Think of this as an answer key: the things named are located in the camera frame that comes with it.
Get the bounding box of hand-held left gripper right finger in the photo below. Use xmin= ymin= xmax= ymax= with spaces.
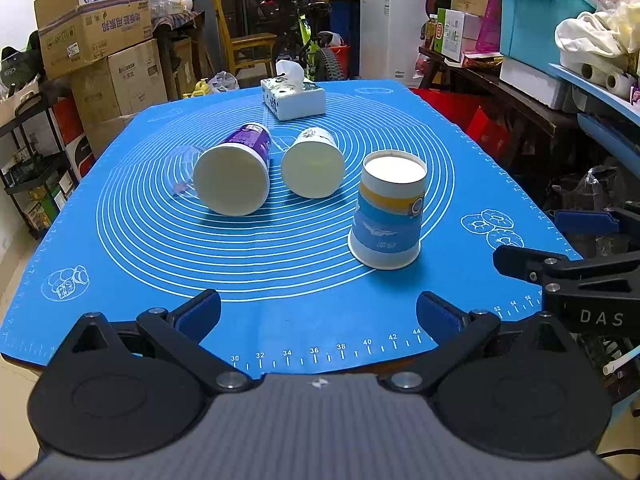
xmin=387 ymin=291 xmax=586 ymax=394

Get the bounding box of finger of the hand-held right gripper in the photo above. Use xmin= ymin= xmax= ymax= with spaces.
xmin=492 ymin=245 xmax=640 ymax=297
xmin=547 ymin=206 xmax=640 ymax=236

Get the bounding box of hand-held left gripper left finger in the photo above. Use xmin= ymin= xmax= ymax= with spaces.
xmin=50 ymin=289 xmax=253 ymax=395

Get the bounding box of blue and yellow paper cup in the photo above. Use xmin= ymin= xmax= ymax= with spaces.
xmin=348 ymin=150 xmax=427 ymax=271

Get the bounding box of purple paper cup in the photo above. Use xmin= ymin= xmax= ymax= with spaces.
xmin=192 ymin=122 xmax=273 ymax=217

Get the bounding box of clear plastic cup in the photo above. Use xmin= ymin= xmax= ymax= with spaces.
xmin=167 ymin=145 xmax=206 ymax=198

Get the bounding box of white printed paper cup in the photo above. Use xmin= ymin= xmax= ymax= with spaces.
xmin=281 ymin=126 xmax=347 ymax=199

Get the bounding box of white straw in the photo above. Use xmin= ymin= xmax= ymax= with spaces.
xmin=602 ymin=344 xmax=640 ymax=376

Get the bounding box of blue silicone baking mat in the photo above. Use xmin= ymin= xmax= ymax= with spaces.
xmin=0 ymin=80 xmax=583 ymax=381

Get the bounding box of light blue shelf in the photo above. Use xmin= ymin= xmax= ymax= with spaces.
xmin=547 ymin=62 xmax=640 ymax=166

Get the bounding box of dark wooden table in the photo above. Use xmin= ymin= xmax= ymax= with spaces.
xmin=417 ymin=47 xmax=581 ymax=201

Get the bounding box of white paper roll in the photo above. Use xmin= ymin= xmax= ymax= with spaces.
xmin=605 ymin=72 xmax=637 ymax=101
xmin=580 ymin=62 xmax=608 ymax=87

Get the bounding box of red bag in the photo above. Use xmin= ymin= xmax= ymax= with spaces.
xmin=410 ymin=87 xmax=511 ymax=158

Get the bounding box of white foam box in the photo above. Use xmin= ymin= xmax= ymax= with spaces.
xmin=500 ymin=55 xmax=571 ymax=111

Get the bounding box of white cloth bag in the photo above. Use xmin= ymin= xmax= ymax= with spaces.
xmin=555 ymin=10 xmax=626 ymax=71

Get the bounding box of turquoise plastic storage bin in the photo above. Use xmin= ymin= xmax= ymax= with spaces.
xmin=496 ymin=0 xmax=598 ymax=73

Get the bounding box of black metal shelf rack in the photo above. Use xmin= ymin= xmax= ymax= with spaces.
xmin=0 ymin=85 xmax=76 ymax=241

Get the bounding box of pink transparent plastic container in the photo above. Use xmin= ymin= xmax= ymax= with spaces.
xmin=475 ymin=0 xmax=503 ymax=53

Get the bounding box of white and green carton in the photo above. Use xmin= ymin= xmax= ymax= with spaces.
xmin=434 ymin=8 xmax=483 ymax=63

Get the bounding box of white and blue tissue box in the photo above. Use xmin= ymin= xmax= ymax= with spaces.
xmin=260 ymin=60 xmax=327 ymax=122

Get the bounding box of large printed cardboard box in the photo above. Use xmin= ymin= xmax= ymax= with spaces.
xmin=70 ymin=39 xmax=168 ymax=158

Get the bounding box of wooden chair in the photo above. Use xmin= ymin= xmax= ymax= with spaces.
xmin=210 ymin=0 xmax=278 ymax=86

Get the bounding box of white chest freezer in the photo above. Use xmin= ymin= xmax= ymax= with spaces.
xmin=359 ymin=0 xmax=431 ymax=83

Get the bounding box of red bucket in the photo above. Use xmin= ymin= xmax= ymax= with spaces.
xmin=327 ymin=45 xmax=352 ymax=81

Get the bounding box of open cardboard box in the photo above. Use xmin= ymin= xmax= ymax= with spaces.
xmin=34 ymin=0 xmax=153 ymax=80

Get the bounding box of black bicycle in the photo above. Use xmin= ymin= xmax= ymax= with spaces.
xmin=237 ymin=0 xmax=351 ymax=83

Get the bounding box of black bag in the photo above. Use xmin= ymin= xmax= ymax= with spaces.
xmin=0 ymin=45 xmax=43 ymax=92

